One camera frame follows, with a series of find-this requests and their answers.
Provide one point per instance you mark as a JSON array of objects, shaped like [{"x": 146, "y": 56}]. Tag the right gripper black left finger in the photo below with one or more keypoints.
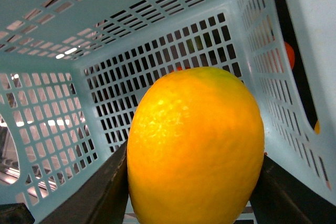
[{"x": 102, "y": 198}]

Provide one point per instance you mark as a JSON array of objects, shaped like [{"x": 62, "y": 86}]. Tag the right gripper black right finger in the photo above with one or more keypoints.
[{"x": 280, "y": 198}]

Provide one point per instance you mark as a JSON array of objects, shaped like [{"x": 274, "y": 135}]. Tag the yellow lemon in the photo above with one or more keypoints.
[{"x": 195, "y": 148}]

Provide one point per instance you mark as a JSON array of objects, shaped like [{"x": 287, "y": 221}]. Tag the light teal plastic basket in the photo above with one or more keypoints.
[{"x": 74, "y": 71}]

